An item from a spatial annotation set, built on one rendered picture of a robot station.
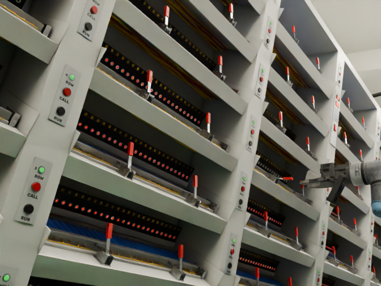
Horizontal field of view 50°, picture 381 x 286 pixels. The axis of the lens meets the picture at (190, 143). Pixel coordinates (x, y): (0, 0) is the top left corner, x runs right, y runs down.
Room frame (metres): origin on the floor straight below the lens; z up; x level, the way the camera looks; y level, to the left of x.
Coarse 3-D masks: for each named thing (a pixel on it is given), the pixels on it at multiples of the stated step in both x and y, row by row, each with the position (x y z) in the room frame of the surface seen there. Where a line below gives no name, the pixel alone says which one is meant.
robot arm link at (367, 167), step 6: (366, 162) 1.50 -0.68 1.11; (372, 162) 1.48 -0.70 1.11; (378, 162) 1.47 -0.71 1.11; (366, 168) 1.49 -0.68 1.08; (372, 168) 1.47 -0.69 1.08; (378, 168) 1.46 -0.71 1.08; (366, 174) 1.49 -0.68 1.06; (372, 174) 1.48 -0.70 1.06; (378, 174) 1.46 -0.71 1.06; (366, 180) 1.51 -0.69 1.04; (372, 180) 1.48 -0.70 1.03
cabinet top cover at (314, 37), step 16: (288, 0) 1.51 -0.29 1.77; (304, 0) 1.49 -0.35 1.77; (288, 16) 1.62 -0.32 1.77; (304, 16) 1.60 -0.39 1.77; (288, 32) 1.74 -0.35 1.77; (304, 32) 1.71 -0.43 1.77; (320, 32) 1.69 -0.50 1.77; (304, 48) 1.84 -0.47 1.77; (320, 48) 1.81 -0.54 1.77; (336, 48) 1.79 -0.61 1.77; (352, 80) 2.05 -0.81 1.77; (352, 96) 2.24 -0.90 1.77; (368, 96) 2.20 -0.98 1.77
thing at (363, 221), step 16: (352, 112) 2.43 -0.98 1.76; (368, 112) 2.36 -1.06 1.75; (368, 128) 2.35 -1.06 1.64; (352, 144) 2.41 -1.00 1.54; (368, 160) 2.34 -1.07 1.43; (368, 192) 2.34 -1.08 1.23; (352, 208) 2.39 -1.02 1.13; (352, 224) 2.39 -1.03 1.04; (368, 224) 2.33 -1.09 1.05; (336, 240) 2.44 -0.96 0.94; (336, 256) 2.43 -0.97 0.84
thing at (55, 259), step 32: (64, 192) 1.01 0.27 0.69; (64, 224) 1.01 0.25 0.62; (96, 224) 1.12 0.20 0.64; (128, 224) 1.20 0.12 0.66; (160, 224) 1.28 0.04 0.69; (64, 256) 0.89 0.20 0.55; (96, 256) 0.98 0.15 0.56; (128, 256) 1.09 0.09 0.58; (160, 256) 1.18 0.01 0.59; (192, 256) 1.35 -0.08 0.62
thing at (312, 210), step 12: (252, 180) 1.38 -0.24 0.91; (264, 180) 1.42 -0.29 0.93; (276, 192) 1.51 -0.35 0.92; (288, 192) 1.56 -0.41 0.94; (300, 192) 1.87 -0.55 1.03; (288, 204) 1.60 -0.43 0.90; (300, 204) 1.66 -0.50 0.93; (312, 204) 1.83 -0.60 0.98; (324, 204) 1.79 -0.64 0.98; (312, 216) 1.77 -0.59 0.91
